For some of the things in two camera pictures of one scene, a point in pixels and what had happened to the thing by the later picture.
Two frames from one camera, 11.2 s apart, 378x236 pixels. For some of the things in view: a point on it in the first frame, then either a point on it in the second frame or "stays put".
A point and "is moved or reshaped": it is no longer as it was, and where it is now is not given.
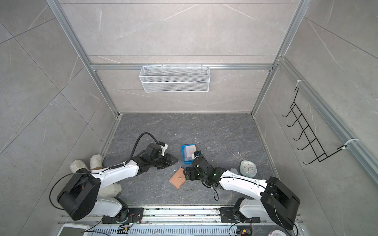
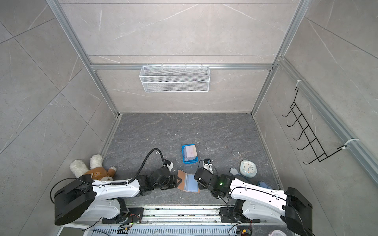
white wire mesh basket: [176, 78] stays put
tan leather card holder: [178, 179] is moved or reshaped
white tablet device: [68, 229] stays put
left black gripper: [170, 161] to [175, 183]
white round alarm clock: [248, 168] stays put
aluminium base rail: [204, 216] stays put
